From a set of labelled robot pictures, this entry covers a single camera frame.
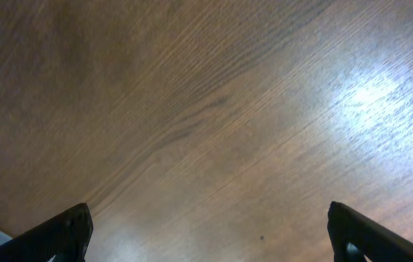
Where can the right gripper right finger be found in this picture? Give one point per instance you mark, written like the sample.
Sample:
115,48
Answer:
355,237

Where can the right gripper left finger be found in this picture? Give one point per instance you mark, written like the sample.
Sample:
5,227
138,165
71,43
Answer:
63,238

